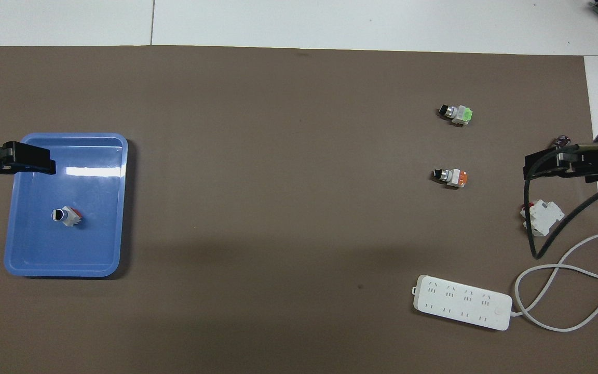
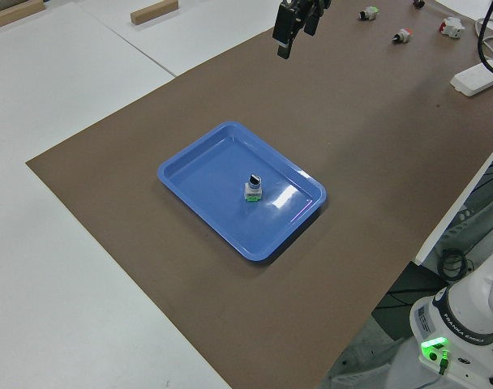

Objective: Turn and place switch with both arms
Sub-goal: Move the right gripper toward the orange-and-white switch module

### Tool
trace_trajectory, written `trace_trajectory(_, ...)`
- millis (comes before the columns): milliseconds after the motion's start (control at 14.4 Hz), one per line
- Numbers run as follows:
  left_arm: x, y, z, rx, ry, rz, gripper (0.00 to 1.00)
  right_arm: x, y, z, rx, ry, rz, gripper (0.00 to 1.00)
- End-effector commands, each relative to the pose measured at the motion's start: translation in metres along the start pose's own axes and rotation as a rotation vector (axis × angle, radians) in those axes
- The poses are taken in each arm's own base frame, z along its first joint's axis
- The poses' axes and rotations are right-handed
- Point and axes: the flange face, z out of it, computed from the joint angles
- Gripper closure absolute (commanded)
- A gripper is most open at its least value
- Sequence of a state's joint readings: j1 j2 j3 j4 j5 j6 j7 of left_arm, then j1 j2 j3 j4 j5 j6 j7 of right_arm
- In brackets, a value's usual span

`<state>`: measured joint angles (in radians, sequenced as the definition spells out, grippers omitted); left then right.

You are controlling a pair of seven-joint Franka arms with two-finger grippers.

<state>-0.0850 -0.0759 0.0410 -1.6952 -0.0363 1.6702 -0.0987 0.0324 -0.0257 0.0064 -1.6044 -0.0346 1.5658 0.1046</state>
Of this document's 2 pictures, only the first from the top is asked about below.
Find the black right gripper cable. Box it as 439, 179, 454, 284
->
524, 143, 598, 259

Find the orange base rotary switch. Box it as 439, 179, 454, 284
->
432, 168, 468, 188

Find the green base rotary switch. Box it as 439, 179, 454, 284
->
438, 104, 474, 126

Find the blue plastic tray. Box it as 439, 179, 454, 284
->
4, 133, 128, 278

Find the red base rotary switch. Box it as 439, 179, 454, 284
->
51, 206, 81, 228

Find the white power strip cable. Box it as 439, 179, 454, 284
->
509, 234, 598, 331

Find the white circuit breaker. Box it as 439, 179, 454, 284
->
520, 200, 565, 237

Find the white power strip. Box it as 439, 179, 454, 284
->
413, 275, 513, 331

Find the brown table mat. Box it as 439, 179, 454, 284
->
0, 46, 598, 374

